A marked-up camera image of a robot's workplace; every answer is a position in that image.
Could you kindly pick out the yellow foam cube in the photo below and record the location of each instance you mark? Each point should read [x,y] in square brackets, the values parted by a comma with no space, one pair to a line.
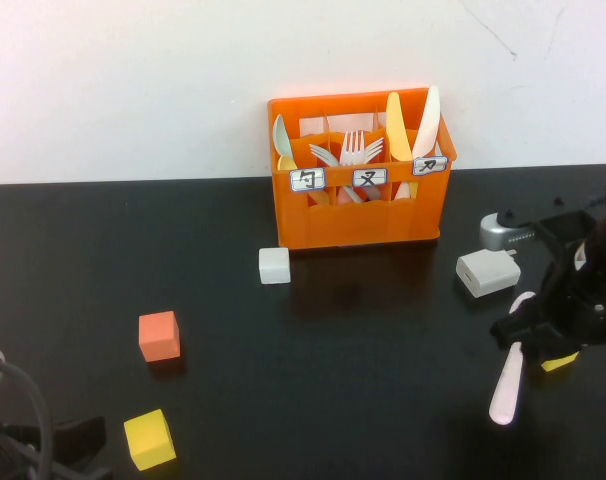
[558,362]
[150,440]

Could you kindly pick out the orange plastic cutlery crate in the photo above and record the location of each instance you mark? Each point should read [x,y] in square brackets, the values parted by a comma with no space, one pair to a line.
[358,225]

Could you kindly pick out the pink plastic fork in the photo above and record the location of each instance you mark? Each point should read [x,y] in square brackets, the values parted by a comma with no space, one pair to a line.
[353,155]

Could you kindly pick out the paper label spoon character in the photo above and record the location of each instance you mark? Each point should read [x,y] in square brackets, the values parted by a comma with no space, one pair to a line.
[307,180]

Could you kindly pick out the paper label fork character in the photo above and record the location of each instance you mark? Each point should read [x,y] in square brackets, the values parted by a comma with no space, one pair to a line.
[370,178]

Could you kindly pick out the pale blue plastic fork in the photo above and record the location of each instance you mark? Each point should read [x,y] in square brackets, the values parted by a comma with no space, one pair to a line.
[325,155]
[374,150]

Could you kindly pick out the white foam cube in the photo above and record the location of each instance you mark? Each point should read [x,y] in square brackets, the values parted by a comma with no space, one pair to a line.
[274,266]

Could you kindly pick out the paper label knife character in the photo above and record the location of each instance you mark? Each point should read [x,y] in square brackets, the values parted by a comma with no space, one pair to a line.
[429,166]

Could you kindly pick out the white USB wall charger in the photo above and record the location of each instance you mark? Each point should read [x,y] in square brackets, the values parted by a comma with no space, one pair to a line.
[488,275]

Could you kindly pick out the pink plastic spoon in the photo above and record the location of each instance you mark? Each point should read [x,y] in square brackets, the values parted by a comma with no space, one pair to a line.
[505,390]

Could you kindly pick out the cream plastic knife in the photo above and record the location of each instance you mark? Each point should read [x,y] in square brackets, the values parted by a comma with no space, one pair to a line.
[428,125]

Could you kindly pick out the yellow plastic knife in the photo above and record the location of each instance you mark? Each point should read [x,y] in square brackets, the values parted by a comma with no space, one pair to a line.
[397,130]

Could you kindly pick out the orange foam cube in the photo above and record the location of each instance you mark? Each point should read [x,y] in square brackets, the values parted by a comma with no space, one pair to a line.
[159,337]

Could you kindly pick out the yellow plastic spoon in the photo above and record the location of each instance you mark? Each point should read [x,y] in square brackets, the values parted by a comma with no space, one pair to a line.
[286,164]

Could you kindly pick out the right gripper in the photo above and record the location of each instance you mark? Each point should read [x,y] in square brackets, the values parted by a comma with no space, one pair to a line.
[583,310]

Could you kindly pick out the pale green plastic spoon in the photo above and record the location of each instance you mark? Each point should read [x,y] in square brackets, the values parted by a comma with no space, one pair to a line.
[281,136]

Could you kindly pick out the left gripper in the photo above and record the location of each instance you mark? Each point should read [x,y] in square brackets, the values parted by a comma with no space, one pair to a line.
[18,450]

